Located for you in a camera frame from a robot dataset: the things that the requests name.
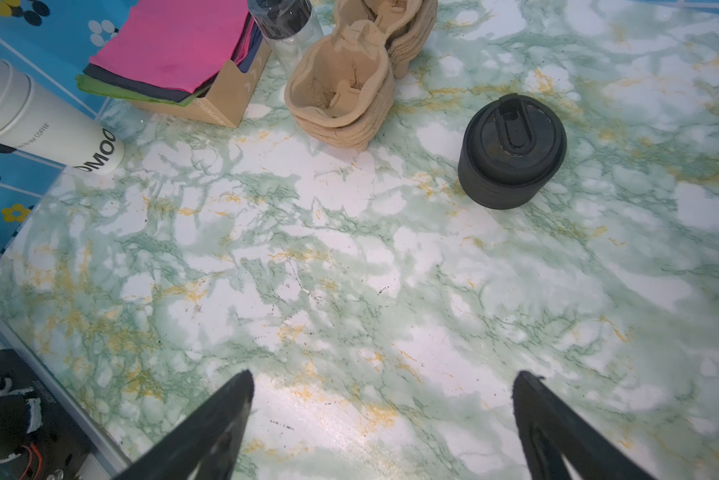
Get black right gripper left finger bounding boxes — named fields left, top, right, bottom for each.
left=118, top=370, right=255, bottom=480

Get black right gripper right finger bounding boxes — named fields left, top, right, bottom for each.
left=513, top=371, right=653, bottom=479

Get green paper napkin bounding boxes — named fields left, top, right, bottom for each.
left=75, top=74, right=212, bottom=107

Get stack of white paper cups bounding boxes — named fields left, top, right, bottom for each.
left=0, top=59, right=125, bottom=175

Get pink paper napkin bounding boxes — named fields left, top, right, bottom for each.
left=90, top=0, right=249, bottom=93

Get glass sugar jar black lid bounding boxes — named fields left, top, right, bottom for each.
left=248, top=0, right=324, bottom=76

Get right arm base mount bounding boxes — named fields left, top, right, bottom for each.
left=0, top=349, right=92, bottom=479

